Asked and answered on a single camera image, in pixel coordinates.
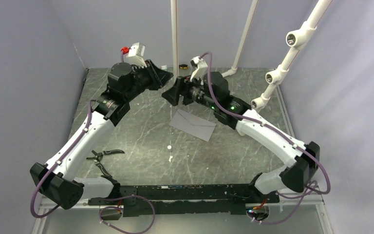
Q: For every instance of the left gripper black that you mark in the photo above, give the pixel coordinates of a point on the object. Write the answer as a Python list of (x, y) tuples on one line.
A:
[(158, 77)]

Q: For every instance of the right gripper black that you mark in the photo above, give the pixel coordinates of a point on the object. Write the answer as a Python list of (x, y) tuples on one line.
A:
[(182, 86)]

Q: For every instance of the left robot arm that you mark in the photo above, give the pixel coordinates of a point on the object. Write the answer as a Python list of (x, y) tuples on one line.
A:
[(57, 178)]

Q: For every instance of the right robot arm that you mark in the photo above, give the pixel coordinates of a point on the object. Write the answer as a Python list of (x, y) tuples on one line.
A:
[(299, 159)]

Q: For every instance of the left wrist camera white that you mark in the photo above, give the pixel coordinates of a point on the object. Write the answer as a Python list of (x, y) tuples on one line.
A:
[(134, 54)]

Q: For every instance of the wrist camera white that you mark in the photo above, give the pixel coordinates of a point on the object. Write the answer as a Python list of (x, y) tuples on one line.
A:
[(200, 68), (134, 54)]

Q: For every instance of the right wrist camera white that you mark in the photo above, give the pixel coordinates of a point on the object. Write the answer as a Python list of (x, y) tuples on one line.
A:
[(200, 68)]

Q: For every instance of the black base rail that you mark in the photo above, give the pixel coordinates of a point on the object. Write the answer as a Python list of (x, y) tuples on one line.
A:
[(234, 199)]

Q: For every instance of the white pvc pipe frame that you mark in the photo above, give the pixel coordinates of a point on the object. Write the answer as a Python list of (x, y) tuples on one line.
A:
[(245, 34)]

